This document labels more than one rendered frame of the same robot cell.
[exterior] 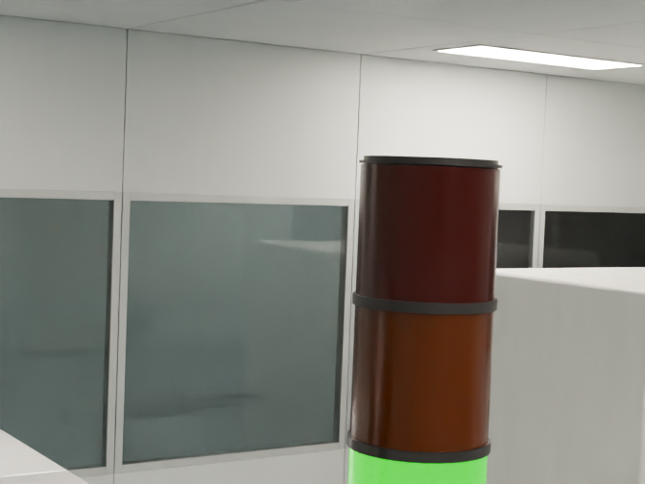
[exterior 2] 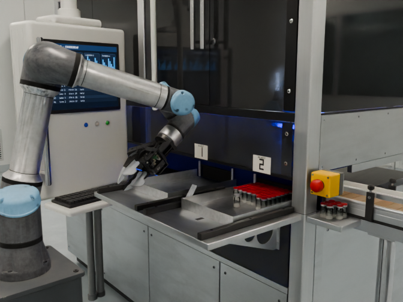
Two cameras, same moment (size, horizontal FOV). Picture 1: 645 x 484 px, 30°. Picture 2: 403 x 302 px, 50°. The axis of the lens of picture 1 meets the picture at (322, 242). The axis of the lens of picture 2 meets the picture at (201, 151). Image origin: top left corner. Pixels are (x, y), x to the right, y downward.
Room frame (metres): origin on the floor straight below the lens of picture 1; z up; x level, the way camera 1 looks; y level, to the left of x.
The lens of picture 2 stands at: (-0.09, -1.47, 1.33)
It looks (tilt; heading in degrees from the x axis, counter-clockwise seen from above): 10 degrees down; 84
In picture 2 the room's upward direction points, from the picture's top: straight up
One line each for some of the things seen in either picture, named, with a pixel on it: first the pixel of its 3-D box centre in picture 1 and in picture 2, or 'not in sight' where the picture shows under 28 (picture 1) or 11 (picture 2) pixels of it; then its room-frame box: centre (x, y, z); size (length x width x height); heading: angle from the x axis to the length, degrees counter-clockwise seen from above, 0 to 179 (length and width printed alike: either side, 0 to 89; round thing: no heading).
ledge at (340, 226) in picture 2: not in sight; (336, 219); (0.49, -0.19, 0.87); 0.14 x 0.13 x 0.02; 33
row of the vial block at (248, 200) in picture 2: not in sight; (251, 198); (0.24, -0.03, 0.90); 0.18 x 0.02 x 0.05; 123
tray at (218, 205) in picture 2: not in sight; (243, 202); (0.21, -0.06, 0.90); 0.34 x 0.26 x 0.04; 33
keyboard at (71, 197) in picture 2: not in sight; (100, 192); (-0.34, 0.42, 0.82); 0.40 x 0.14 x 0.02; 43
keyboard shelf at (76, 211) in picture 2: not in sight; (96, 197); (-0.36, 0.44, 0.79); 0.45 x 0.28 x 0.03; 43
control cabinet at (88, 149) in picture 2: not in sight; (73, 105); (-0.46, 0.59, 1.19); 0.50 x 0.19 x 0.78; 43
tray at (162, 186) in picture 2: not in sight; (183, 183); (0.02, 0.23, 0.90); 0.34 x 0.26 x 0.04; 33
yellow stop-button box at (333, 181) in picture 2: not in sight; (326, 183); (0.44, -0.20, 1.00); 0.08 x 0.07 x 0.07; 33
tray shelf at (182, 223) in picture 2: not in sight; (196, 202); (0.06, 0.05, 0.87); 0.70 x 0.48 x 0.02; 123
